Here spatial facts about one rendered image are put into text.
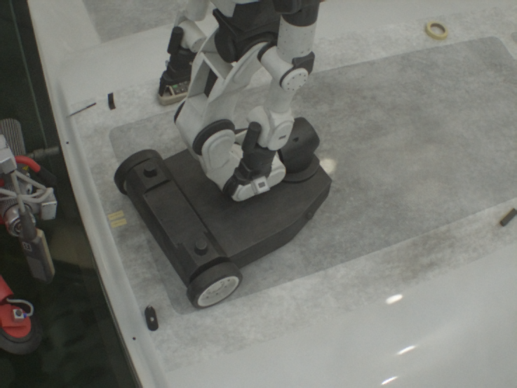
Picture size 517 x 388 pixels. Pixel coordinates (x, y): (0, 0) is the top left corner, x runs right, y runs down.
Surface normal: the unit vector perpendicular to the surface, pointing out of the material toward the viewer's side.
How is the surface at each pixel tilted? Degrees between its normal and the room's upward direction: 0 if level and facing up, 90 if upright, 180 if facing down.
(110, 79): 5
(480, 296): 12
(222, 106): 90
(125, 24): 0
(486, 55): 0
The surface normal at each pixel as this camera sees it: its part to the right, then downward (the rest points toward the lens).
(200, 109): 0.22, -0.61
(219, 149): 0.54, 0.73
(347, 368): 0.17, -0.30
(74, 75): -0.03, -0.72
